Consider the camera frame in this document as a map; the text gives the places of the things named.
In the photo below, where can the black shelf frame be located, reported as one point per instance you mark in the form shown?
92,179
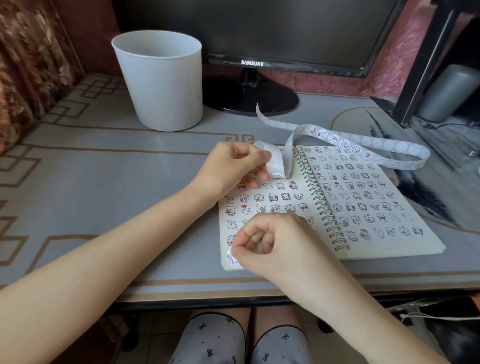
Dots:
420,75

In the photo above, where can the grey patterned desk mat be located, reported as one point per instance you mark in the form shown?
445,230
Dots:
112,176

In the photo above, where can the black desk frame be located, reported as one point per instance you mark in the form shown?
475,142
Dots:
324,324

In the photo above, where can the person's left leg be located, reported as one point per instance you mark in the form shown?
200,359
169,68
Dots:
232,315

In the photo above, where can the grey cylindrical speaker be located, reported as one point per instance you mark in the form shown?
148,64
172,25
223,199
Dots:
448,93

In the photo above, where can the white sticker strip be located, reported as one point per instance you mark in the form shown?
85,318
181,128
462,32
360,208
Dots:
382,143

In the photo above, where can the brown floral curtain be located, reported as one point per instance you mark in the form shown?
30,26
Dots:
33,71

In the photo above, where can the black computer monitor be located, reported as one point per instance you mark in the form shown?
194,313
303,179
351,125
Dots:
270,26

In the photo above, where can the cream spiral notebook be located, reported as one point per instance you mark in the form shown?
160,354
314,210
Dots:
405,247

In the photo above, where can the person's leg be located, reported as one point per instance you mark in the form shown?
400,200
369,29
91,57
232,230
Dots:
232,315
277,318

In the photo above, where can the black plug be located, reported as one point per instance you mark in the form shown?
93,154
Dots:
474,153

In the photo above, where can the person's right leg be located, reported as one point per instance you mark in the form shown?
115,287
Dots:
277,318

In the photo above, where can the person's right forearm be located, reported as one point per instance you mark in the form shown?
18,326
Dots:
367,326

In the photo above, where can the person's left hand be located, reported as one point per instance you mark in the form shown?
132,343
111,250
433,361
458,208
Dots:
225,168

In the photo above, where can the white plastic waste bin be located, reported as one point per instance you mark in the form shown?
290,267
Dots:
165,93

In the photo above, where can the grey bow-print shorts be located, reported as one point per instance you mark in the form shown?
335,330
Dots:
210,341

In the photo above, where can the round cartoon sticker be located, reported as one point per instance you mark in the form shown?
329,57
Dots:
231,259

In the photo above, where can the person's left forearm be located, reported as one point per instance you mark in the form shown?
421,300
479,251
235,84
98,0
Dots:
101,262

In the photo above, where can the person's right hand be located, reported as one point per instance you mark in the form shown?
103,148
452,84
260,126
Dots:
292,255

